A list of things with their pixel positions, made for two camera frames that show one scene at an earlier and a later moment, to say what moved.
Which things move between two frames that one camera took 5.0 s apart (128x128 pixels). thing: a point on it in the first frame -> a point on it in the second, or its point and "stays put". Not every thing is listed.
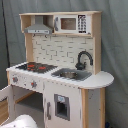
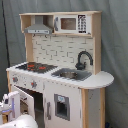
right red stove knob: x=33 y=84 stays put
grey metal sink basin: x=72 y=74 stays put
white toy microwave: x=72 y=24 stays put
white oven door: x=8 y=93 -> x=30 y=101
